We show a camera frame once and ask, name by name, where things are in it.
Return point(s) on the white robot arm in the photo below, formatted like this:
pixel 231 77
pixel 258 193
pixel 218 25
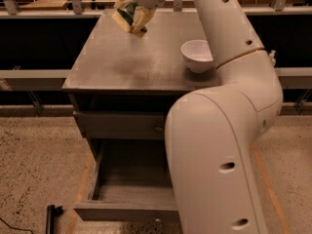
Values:
pixel 209 132

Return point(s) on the black bar on floor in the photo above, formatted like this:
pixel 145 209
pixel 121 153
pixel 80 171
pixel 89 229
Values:
pixel 52 213

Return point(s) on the green and yellow sponge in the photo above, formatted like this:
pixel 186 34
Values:
pixel 127 15

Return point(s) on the grey wooden drawer cabinet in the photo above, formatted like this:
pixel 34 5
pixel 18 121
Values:
pixel 118 72

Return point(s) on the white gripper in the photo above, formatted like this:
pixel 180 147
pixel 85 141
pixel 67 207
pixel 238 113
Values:
pixel 143 14

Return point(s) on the white ceramic bowl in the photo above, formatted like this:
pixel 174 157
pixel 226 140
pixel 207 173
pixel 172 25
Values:
pixel 197 56

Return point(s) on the open grey middle drawer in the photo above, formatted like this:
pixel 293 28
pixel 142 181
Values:
pixel 131 183

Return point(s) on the closed grey top drawer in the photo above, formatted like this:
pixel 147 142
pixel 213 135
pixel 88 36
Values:
pixel 120 125

